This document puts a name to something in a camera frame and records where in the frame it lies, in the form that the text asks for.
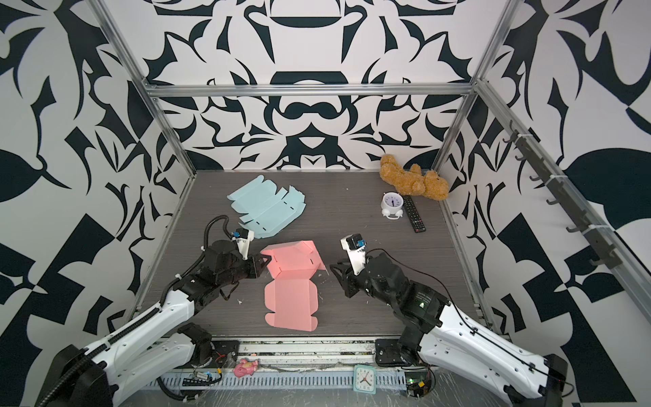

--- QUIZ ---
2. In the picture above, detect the pink paper box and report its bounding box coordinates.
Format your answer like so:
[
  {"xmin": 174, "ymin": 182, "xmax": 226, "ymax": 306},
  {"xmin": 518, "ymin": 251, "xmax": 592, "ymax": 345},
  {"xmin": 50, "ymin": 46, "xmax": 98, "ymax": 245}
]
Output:
[{"xmin": 262, "ymin": 241, "xmax": 325, "ymax": 332}]

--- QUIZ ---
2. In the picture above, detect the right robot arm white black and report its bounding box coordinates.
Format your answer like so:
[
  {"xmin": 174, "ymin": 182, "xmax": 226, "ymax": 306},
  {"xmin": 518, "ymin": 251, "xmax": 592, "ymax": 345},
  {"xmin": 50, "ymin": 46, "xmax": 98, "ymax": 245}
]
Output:
[{"xmin": 330, "ymin": 254, "xmax": 569, "ymax": 406}]

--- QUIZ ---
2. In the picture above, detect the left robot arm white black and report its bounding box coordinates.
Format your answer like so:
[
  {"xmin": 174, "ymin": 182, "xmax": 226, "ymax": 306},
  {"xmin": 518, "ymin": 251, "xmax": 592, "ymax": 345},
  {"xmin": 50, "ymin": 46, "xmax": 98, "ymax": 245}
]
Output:
[{"xmin": 37, "ymin": 238, "xmax": 272, "ymax": 406}]

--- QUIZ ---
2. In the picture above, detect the light blue flat paper box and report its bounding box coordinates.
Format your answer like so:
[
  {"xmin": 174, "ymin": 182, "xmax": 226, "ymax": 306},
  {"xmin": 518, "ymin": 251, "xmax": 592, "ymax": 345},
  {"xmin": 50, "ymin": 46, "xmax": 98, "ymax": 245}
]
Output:
[{"xmin": 227, "ymin": 175, "xmax": 306, "ymax": 239}]

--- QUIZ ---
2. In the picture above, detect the black remote control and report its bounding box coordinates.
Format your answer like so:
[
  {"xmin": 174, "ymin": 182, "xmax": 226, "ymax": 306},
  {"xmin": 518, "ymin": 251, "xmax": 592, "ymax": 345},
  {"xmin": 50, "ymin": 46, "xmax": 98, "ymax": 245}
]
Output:
[{"xmin": 403, "ymin": 195, "xmax": 427, "ymax": 233}]

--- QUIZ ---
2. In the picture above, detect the white alarm clock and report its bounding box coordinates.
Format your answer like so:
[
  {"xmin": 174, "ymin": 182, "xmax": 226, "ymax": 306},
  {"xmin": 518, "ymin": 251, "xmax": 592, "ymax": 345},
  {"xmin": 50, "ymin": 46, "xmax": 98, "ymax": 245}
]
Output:
[{"xmin": 381, "ymin": 192, "xmax": 405, "ymax": 220}]

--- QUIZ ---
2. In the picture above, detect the teal square clock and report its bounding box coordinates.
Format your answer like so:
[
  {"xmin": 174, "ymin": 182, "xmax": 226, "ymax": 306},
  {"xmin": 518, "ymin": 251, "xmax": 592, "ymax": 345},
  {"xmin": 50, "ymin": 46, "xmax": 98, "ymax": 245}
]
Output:
[{"xmin": 353, "ymin": 365, "xmax": 376, "ymax": 394}]

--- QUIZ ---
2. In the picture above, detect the pink small toy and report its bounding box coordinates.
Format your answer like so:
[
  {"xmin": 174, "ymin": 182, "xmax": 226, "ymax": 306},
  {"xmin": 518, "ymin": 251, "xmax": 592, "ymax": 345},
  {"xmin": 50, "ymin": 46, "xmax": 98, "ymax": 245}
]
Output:
[{"xmin": 232, "ymin": 359, "xmax": 259, "ymax": 378}]

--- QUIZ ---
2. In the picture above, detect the brown teddy bear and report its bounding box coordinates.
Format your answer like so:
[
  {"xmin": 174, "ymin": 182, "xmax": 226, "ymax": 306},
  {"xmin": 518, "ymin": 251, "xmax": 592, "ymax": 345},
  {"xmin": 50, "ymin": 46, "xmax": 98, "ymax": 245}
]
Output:
[{"xmin": 380, "ymin": 154, "xmax": 449, "ymax": 201}]

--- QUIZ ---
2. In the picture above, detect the small circuit board right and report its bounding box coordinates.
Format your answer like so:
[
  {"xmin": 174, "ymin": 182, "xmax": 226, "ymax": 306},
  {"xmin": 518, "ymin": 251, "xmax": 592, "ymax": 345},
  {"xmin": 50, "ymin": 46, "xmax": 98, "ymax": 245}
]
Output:
[{"xmin": 405, "ymin": 370, "xmax": 435, "ymax": 398}]

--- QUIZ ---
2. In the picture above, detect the small circuit board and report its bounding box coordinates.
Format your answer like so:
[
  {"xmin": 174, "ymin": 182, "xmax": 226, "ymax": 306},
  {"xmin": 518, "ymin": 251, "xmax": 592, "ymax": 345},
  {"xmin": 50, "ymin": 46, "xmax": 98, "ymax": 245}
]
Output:
[
  {"xmin": 182, "ymin": 370, "xmax": 223, "ymax": 388},
  {"xmin": 405, "ymin": 370, "xmax": 435, "ymax": 398}
]

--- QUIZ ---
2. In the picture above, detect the small circuit board left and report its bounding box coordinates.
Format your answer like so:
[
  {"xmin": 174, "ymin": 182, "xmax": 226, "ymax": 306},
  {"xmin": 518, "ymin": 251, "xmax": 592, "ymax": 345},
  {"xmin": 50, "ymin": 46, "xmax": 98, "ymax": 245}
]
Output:
[{"xmin": 182, "ymin": 370, "xmax": 223, "ymax": 388}]

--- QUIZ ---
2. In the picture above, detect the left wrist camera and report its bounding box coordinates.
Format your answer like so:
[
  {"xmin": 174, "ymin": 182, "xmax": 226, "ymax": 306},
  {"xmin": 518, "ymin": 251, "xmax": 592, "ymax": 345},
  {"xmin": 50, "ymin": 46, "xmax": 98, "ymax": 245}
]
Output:
[{"xmin": 232, "ymin": 228, "xmax": 254, "ymax": 260}]

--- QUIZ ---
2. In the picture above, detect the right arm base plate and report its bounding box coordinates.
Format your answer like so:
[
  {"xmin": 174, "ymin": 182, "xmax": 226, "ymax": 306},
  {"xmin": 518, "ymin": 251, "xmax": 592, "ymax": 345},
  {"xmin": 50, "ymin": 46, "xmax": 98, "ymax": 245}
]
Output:
[{"xmin": 374, "ymin": 337, "xmax": 448, "ymax": 368}]

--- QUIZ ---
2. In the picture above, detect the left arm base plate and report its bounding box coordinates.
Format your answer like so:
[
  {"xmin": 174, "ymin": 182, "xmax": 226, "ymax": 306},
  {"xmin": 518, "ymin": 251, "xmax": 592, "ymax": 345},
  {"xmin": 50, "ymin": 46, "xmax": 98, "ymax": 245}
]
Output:
[{"xmin": 177, "ymin": 340, "xmax": 240, "ymax": 369}]

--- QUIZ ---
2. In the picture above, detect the black wall hook rack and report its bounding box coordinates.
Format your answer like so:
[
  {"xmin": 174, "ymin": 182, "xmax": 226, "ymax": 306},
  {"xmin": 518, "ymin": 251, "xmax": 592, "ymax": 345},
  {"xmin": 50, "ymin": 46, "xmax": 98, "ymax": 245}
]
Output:
[{"xmin": 504, "ymin": 121, "xmax": 624, "ymax": 270}]

